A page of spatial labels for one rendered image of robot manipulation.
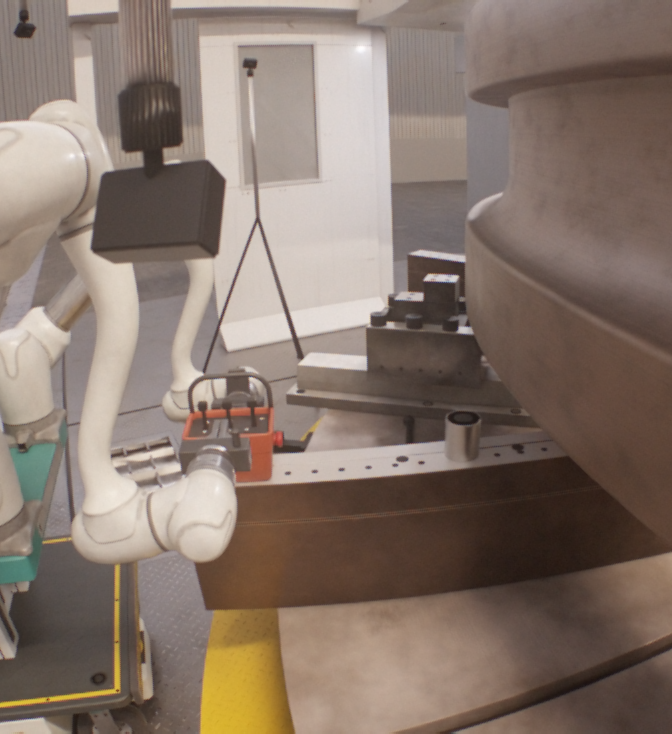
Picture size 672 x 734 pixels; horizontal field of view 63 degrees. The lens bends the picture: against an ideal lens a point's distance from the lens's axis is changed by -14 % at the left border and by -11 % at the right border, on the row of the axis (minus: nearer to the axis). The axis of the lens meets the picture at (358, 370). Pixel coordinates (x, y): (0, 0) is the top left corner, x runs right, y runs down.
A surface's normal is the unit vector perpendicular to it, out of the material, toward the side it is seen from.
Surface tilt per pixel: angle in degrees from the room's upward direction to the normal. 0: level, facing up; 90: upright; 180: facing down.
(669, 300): 50
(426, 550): 90
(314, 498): 90
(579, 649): 0
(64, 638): 0
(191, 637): 0
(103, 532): 81
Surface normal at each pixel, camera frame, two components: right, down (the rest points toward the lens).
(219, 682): -0.04, -0.93
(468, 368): -0.29, 0.37
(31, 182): 0.96, 0.07
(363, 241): 0.44, 0.33
